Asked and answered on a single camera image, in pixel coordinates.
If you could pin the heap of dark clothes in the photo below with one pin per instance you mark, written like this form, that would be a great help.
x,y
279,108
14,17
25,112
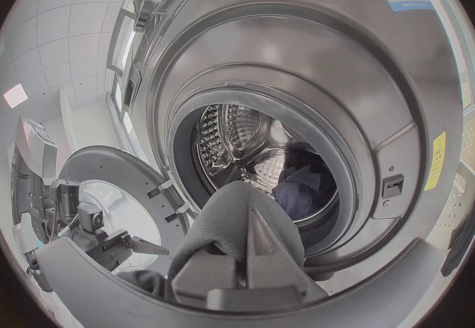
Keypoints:
x,y
460,248

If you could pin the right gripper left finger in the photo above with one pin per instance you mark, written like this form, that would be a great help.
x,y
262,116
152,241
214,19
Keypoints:
x,y
202,274

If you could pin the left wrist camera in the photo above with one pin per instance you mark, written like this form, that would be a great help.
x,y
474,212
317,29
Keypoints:
x,y
91,217

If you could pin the window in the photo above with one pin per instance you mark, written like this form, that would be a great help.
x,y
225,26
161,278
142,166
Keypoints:
x,y
124,41

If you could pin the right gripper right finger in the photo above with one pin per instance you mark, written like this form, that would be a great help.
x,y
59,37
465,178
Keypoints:
x,y
261,237

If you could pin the cream laundry basket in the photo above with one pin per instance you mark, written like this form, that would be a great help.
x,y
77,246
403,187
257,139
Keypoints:
x,y
451,215

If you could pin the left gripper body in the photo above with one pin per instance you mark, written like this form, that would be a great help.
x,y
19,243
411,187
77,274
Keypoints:
x,y
105,250

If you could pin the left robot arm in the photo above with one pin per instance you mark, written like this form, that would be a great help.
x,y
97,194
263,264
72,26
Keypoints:
x,y
66,196

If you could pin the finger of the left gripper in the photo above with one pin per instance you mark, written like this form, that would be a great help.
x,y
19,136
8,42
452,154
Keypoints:
x,y
148,247

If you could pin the ceiling light panel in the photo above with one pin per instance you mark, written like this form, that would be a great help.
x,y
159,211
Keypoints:
x,y
13,94

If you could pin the grey garment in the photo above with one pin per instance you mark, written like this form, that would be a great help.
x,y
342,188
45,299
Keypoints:
x,y
230,215

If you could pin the grey washing machine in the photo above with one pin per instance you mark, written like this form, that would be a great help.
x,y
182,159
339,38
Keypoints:
x,y
315,59

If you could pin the washing machine door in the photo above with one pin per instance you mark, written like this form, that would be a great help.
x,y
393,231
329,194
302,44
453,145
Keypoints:
x,y
111,170

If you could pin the dark blue garment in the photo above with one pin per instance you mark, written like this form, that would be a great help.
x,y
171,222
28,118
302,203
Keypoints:
x,y
300,189

